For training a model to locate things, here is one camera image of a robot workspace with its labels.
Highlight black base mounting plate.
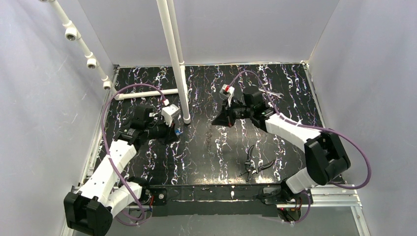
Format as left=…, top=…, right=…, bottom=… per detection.
left=140, top=184, right=313, bottom=217

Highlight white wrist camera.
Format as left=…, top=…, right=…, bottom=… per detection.
left=161, top=104, right=180, bottom=127
left=220, top=84, right=235, bottom=107

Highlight black wire stripper pliers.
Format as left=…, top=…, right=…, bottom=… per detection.
left=239, top=145, right=275, bottom=182

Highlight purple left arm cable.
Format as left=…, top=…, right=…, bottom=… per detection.
left=100, top=83, right=170, bottom=227

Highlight aluminium extrusion rail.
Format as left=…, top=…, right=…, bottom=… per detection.
left=66, top=184, right=362, bottom=209

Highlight white PVC pipe frame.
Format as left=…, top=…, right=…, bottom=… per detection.
left=38, top=0, right=192, bottom=125

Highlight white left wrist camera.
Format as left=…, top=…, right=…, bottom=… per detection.
left=161, top=104, right=180, bottom=127

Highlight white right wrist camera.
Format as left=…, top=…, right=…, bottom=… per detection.
left=220, top=84, right=235, bottom=107

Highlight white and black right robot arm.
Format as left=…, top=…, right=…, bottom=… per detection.
left=211, top=86, right=351, bottom=205

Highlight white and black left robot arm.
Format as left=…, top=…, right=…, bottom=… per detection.
left=63, top=104, right=180, bottom=236

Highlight silver open-end wrench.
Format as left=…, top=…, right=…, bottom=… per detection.
left=258, top=88, right=284, bottom=99

